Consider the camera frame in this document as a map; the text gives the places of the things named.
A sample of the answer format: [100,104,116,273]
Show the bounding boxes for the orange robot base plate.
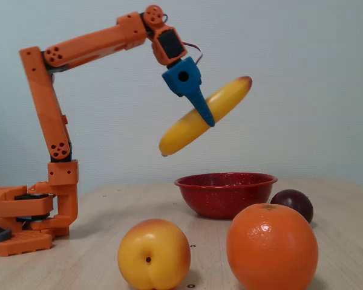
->
[0,175,54,257]

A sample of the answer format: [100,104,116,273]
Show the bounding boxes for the red speckled enamel bowl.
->
[174,172,279,221]

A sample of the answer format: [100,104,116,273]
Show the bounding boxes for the yellow red plastic peach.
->
[117,218,192,290]

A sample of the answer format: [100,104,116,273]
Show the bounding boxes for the dark purple plastic plum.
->
[270,188,315,225]

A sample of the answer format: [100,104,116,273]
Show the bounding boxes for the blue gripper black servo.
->
[161,56,216,128]

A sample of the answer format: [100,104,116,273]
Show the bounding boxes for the grey table clamp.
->
[0,220,13,244]

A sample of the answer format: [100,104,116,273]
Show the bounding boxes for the red white servo cable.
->
[160,12,204,66]

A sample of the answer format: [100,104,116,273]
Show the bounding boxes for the yellow plastic banana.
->
[158,76,253,158]

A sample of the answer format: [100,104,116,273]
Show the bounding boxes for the orange plastic orange fruit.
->
[226,203,319,290]

